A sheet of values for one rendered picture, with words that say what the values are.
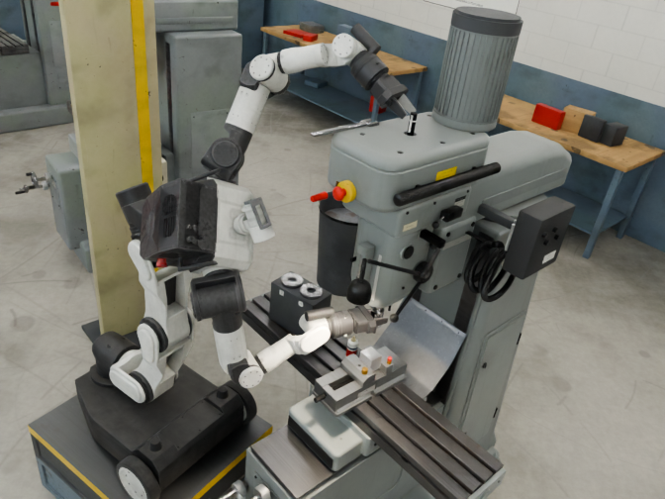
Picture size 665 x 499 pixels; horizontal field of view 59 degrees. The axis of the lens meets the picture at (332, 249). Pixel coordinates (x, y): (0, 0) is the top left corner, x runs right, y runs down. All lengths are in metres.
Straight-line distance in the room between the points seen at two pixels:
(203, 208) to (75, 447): 1.39
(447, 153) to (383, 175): 0.23
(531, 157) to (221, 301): 1.18
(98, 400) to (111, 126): 1.33
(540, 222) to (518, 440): 1.97
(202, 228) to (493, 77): 0.93
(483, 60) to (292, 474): 1.48
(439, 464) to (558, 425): 1.76
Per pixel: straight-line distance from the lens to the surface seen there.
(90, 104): 3.08
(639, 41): 5.91
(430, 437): 2.12
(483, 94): 1.80
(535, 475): 3.42
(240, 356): 1.83
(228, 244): 1.72
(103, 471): 2.65
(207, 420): 2.51
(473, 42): 1.76
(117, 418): 2.59
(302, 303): 2.27
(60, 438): 2.80
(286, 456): 2.23
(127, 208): 2.03
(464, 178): 1.73
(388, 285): 1.83
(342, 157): 1.61
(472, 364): 2.42
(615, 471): 3.65
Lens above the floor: 2.45
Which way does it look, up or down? 31 degrees down
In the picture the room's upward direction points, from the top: 7 degrees clockwise
